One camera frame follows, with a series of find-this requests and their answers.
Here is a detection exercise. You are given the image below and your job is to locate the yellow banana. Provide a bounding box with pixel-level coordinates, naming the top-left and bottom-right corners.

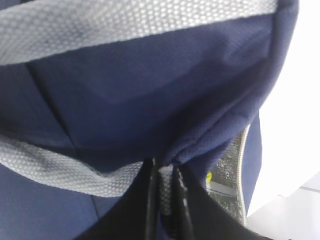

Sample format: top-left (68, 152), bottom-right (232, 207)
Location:
top-left (205, 171), bottom-right (213, 183)

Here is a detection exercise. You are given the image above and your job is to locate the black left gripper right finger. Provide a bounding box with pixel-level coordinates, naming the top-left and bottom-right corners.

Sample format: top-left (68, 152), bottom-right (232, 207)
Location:
top-left (172, 166), bottom-right (265, 240)

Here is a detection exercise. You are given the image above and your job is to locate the navy blue lunch bag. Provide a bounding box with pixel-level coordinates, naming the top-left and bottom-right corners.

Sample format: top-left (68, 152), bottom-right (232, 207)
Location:
top-left (0, 0), bottom-right (299, 240)

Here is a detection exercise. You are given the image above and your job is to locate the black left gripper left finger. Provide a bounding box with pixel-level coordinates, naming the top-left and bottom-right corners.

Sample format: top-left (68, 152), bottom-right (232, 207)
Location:
top-left (77, 158), bottom-right (159, 240)

